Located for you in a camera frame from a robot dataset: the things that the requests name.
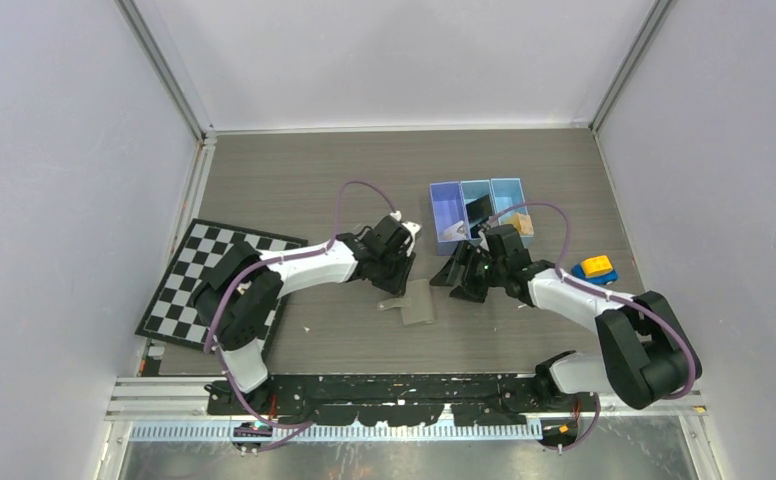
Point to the black card in tray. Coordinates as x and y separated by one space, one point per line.
478 212

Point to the white card in tray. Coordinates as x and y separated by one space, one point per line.
455 232

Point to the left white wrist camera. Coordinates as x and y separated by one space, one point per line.
413 229

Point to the grey blue card holder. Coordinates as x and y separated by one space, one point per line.
415 306

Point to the yellow blue toy block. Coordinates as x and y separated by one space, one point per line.
597 270

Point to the orange card stack in tray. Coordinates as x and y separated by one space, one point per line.
522 223

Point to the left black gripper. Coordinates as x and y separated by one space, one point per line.
397 284

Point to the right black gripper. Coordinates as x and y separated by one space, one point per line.
466 255

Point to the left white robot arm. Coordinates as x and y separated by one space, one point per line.
238 297

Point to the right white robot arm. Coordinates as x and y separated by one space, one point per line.
645 355

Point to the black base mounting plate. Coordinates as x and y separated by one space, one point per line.
399 400

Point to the black white checkerboard mat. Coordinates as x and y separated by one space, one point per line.
168 317

